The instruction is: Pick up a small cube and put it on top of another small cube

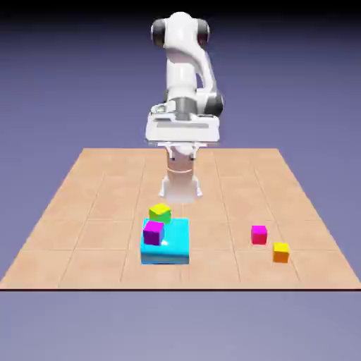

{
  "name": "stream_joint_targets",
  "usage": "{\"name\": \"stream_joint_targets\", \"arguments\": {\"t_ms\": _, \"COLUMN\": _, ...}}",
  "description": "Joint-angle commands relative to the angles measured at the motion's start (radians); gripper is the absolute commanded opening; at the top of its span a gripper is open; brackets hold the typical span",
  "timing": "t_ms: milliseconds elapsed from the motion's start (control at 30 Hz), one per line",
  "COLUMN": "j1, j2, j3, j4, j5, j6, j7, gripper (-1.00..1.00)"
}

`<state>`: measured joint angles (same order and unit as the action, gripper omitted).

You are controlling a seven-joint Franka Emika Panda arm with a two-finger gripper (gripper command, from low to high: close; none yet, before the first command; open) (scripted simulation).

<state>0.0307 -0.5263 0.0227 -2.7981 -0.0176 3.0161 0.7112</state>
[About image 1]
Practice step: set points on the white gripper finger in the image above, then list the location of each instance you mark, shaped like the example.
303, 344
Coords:
193, 152
170, 152

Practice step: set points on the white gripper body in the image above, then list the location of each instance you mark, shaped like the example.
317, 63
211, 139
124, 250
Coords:
182, 132

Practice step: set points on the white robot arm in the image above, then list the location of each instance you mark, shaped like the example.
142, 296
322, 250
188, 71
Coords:
180, 73

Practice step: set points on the small yellow-green cube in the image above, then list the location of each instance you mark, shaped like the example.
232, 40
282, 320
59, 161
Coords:
160, 213

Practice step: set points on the small purple cube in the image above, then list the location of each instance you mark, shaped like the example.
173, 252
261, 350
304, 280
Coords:
153, 233

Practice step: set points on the small pink cube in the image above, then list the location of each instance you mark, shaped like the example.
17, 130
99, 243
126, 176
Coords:
259, 234

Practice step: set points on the small orange cube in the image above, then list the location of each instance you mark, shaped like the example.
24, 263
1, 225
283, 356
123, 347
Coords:
281, 252

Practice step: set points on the large cyan box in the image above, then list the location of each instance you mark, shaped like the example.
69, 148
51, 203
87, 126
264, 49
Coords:
172, 245

